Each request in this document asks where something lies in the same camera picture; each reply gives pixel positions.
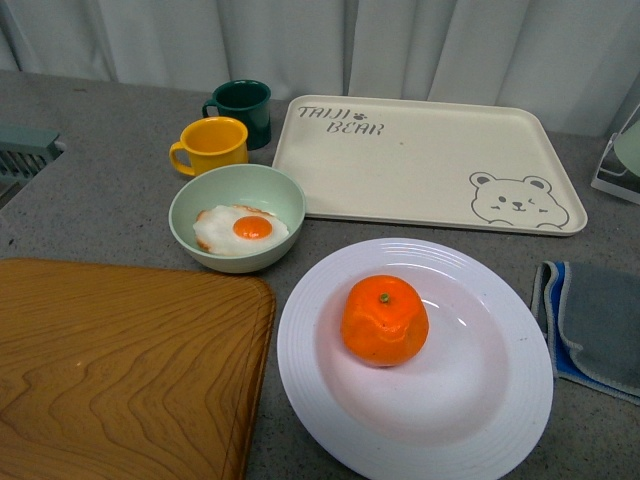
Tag light green plate in rack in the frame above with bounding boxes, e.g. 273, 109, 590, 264
613, 121, 640, 177

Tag white curtain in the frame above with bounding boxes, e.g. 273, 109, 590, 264
1, 0, 639, 136

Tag fake fried egg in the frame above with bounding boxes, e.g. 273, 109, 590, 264
193, 205, 289, 257

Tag wooden tray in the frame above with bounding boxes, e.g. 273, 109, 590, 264
1, 258, 276, 479

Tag light green bowl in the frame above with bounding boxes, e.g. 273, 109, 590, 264
169, 164, 306, 273

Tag cream bear tray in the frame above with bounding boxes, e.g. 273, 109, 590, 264
273, 95, 588, 236

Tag yellow mug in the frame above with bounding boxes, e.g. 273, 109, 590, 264
169, 117, 249, 177

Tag grey green basket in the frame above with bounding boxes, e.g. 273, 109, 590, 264
1, 124, 66, 207

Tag dark green mug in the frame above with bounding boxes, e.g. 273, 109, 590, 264
201, 79, 271, 150

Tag white wire rack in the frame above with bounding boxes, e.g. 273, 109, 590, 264
591, 105, 640, 205

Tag grey blue cloth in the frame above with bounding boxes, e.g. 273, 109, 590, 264
531, 261, 639, 405

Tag orange mandarin fruit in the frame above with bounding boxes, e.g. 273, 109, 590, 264
340, 275, 429, 367

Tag white ridged plate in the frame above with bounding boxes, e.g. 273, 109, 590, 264
277, 238, 553, 479

